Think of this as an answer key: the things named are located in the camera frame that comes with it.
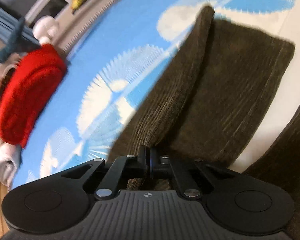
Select dark brown corduroy pants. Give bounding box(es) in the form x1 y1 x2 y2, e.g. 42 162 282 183
107 5 300 240

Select grey folded quilt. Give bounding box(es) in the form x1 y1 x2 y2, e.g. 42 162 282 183
0 53 21 188

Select blue white patterned bedsheet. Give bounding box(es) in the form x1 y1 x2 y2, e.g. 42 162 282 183
13 0 300 187

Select red knitted garment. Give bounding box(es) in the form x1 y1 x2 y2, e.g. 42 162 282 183
0 44 67 148

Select dark teal plush toy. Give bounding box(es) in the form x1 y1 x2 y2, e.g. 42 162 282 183
0 17 40 63

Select white plush toy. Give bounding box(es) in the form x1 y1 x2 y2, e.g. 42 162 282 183
32 16 59 45

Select blue curtain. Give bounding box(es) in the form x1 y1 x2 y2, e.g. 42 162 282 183
0 0 36 46

